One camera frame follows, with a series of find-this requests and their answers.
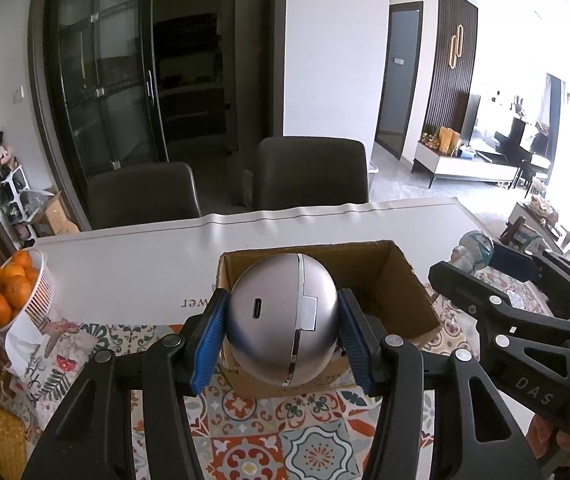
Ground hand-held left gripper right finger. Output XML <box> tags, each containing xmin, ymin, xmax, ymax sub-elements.
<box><xmin>337</xmin><ymin>288</ymin><xmax>541</xmax><ymax>480</ymax></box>

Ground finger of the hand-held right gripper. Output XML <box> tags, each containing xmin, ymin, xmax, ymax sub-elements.
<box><xmin>492</xmin><ymin>244</ymin><xmax>570</xmax><ymax>313</ymax></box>
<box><xmin>427</xmin><ymin>260</ymin><xmax>570</xmax><ymax>361</ymax></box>

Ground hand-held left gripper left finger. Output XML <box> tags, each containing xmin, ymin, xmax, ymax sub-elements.
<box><xmin>21</xmin><ymin>289</ymin><xmax>231</xmax><ymax>480</ymax></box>

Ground blue white figurine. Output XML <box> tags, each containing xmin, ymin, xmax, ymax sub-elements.
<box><xmin>448</xmin><ymin>230</ymin><xmax>495</xmax><ymax>276</ymax></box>

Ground silver ball speaker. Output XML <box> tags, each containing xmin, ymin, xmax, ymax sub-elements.
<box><xmin>222</xmin><ymin>253</ymin><xmax>338</xmax><ymax>387</ymax></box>

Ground brown cardboard box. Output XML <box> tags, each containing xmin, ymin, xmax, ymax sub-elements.
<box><xmin>215</xmin><ymin>240</ymin><xmax>442</xmax><ymax>401</ymax></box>

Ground person's right hand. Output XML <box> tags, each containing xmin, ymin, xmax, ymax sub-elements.
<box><xmin>528</xmin><ymin>410</ymin><xmax>570</xmax><ymax>480</ymax></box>

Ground low coffee table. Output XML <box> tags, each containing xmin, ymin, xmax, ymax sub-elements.
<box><xmin>500</xmin><ymin>197</ymin><xmax>570</xmax><ymax>256</ymax></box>

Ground white television stand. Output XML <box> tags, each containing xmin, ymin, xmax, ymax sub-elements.
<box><xmin>412</xmin><ymin>140</ymin><xmax>531</xmax><ymax>188</ymax></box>

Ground black piano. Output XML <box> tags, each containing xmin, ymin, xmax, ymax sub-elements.
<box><xmin>494</xmin><ymin>115</ymin><xmax>551</xmax><ymax>166</ymax></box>

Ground yellow paper bags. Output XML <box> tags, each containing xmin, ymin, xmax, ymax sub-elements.
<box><xmin>438</xmin><ymin>127</ymin><xmax>461</xmax><ymax>153</ymax></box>

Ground leaf printed cloth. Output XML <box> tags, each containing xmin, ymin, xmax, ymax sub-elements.
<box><xmin>25</xmin><ymin>317</ymin><xmax>98</xmax><ymax>401</ymax></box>

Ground dark grey dining chair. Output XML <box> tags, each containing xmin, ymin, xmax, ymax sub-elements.
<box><xmin>86</xmin><ymin>161</ymin><xmax>202</xmax><ymax>231</ymax></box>
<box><xmin>252</xmin><ymin>136</ymin><xmax>370</xmax><ymax>209</ymax></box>

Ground white plastic fruit basket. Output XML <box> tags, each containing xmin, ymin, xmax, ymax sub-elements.
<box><xmin>0</xmin><ymin>247</ymin><xmax>56</xmax><ymax>333</ymax></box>

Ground white tissue paper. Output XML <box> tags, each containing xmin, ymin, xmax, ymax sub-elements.
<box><xmin>4</xmin><ymin>310</ymin><xmax>48</xmax><ymax>376</ymax></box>

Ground cardboard box on floor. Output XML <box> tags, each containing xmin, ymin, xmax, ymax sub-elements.
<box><xmin>32</xmin><ymin>189</ymin><xmax>80</xmax><ymax>237</ymax></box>

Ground grey interior door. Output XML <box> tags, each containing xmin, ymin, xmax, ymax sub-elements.
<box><xmin>375</xmin><ymin>2</ymin><xmax>423</xmax><ymax>158</ymax></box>

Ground white shoe rack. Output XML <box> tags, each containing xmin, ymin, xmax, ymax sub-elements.
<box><xmin>0</xmin><ymin>165</ymin><xmax>33</xmax><ymax>248</ymax></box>

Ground dark glass cabinet doors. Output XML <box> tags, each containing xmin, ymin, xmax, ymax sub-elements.
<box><xmin>42</xmin><ymin>0</ymin><xmax>168</xmax><ymax>181</ymax></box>

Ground dark slatted wall panel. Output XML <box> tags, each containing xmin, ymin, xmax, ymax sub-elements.
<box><xmin>424</xmin><ymin>0</ymin><xmax>478</xmax><ymax>138</ymax></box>

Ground gold wall ornament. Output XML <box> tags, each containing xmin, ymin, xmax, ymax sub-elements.
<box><xmin>448</xmin><ymin>25</ymin><xmax>464</xmax><ymax>68</ymax></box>

